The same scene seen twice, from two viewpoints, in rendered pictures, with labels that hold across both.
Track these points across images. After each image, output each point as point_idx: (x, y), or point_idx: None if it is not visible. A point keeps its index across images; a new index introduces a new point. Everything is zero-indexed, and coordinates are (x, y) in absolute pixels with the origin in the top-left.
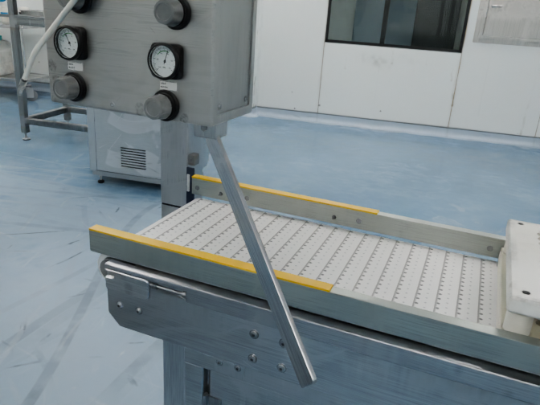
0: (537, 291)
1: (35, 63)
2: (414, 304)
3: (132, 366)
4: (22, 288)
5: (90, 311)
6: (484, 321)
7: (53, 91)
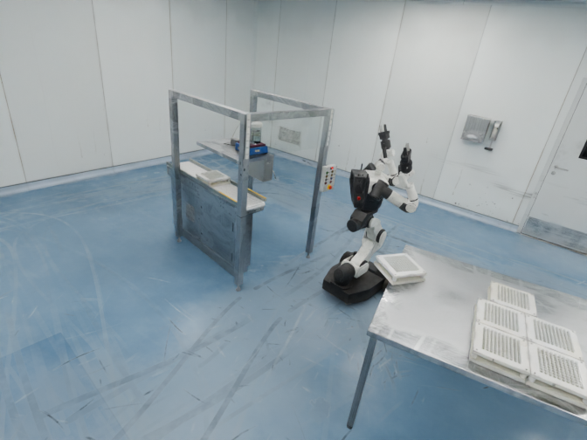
0: (226, 176)
1: None
2: (231, 188)
3: (233, 329)
4: (272, 404)
5: (240, 368)
6: (225, 185)
7: None
